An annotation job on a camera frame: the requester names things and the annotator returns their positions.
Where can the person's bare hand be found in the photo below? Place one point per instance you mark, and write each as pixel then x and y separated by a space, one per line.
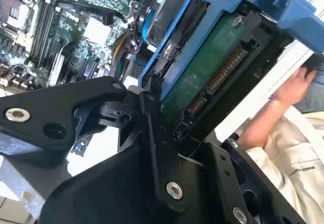
pixel 291 87

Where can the hard disk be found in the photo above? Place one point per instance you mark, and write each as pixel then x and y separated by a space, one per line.
pixel 215 57

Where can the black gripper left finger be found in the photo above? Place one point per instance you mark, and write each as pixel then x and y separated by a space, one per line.
pixel 50 107

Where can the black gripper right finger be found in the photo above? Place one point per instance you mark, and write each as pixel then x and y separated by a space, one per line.
pixel 227 173

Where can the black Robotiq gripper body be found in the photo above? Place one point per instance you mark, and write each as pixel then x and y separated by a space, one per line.
pixel 106 196

